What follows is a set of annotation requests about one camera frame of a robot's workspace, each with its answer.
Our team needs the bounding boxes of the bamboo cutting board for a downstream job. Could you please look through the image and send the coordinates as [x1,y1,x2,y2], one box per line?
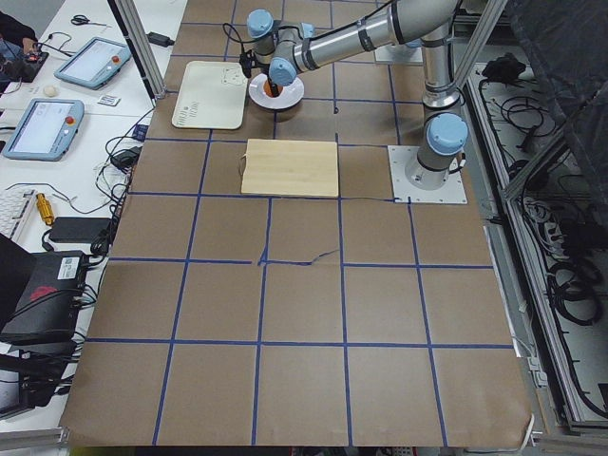
[241,139,339,198]

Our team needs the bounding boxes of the far blue teach pendant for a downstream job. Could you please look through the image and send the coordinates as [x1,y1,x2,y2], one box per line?
[54,37,131,89]

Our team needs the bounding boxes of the gold metal cylinder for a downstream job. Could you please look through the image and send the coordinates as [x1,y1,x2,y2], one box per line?
[36,193,55,226]

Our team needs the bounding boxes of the cream bear tray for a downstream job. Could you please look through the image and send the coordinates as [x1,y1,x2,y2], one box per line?
[171,61,248,130]

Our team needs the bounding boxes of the blue teach pendant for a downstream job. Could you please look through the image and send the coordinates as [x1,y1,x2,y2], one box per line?
[2,98,85,162]
[54,37,131,89]

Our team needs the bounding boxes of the white keyboard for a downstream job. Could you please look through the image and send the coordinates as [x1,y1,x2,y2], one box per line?
[0,188,36,242]

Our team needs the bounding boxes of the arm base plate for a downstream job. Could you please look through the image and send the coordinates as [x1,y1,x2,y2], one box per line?
[374,45,423,67]
[388,145,467,204]

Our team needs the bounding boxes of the black cable bundle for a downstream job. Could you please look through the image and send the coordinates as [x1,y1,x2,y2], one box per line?
[545,258,604,327]

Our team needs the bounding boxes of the orange fruit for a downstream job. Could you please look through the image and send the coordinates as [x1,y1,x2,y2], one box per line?
[263,82,282,98]

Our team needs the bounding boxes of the seated person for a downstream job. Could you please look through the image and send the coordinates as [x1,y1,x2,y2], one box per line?
[0,12,39,60]

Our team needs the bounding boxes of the black electronics box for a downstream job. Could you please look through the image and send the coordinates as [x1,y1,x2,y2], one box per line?
[1,250,88,346]

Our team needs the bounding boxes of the black scissors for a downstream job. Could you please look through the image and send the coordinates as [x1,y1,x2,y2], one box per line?
[70,14,110,28]

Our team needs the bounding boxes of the near blue teach pendant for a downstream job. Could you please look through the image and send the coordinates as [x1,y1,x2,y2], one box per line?
[2,98,85,162]

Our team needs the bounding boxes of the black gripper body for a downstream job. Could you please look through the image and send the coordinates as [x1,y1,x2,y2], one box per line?
[238,50,270,79]

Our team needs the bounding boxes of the brown paper table cover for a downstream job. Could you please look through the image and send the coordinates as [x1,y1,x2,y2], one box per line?
[61,1,532,449]

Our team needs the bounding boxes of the black power adapter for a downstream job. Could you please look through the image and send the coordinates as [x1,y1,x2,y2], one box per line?
[146,31,175,48]

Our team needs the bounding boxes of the white round plate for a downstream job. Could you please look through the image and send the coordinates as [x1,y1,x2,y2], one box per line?
[248,73,305,111]

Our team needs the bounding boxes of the aluminium frame post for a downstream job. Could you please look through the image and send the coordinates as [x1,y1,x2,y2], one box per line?
[107,0,166,101]

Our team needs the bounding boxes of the black flat power brick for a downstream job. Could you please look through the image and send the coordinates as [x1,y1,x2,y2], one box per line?
[48,217,110,243]

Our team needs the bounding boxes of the small printed card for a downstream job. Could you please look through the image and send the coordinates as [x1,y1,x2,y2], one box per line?
[98,94,121,106]

